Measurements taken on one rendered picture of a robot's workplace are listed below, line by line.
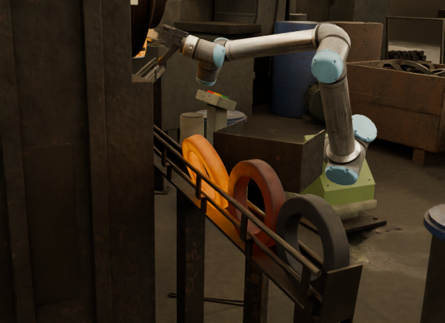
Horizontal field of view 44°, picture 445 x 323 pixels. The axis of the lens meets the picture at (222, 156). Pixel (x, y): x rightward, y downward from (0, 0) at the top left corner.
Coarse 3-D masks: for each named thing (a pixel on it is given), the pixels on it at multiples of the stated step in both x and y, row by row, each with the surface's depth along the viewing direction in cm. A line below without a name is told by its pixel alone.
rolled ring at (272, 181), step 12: (240, 168) 115; (252, 168) 111; (264, 168) 110; (228, 180) 120; (240, 180) 117; (264, 180) 108; (276, 180) 108; (228, 192) 121; (240, 192) 120; (264, 192) 108; (276, 192) 107; (228, 204) 122; (240, 204) 120; (264, 204) 109; (276, 204) 106; (240, 216) 119; (276, 216) 107; (252, 228) 117; (264, 240) 110
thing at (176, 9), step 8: (168, 0) 573; (176, 0) 565; (184, 0) 563; (192, 0) 571; (200, 0) 580; (208, 0) 588; (168, 8) 574; (176, 8) 566; (184, 8) 565; (192, 8) 573; (200, 8) 582; (208, 8) 591; (168, 16) 576; (176, 16) 569; (184, 16) 567; (192, 16) 576; (200, 16) 584; (208, 16) 593; (160, 24) 587; (168, 24) 579
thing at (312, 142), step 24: (240, 120) 170; (216, 144) 156; (240, 144) 152; (264, 144) 149; (288, 144) 146; (312, 144) 152; (288, 168) 148; (312, 168) 155; (264, 288) 171; (264, 312) 175
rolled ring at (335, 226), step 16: (288, 208) 102; (304, 208) 98; (320, 208) 94; (288, 224) 104; (320, 224) 94; (336, 224) 93; (288, 240) 105; (336, 240) 92; (288, 256) 104; (336, 256) 91; (320, 288) 96
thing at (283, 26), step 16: (288, 64) 517; (304, 64) 512; (272, 80) 542; (288, 80) 520; (304, 80) 516; (272, 96) 543; (288, 96) 524; (272, 112) 545; (288, 112) 528; (304, 112) 524
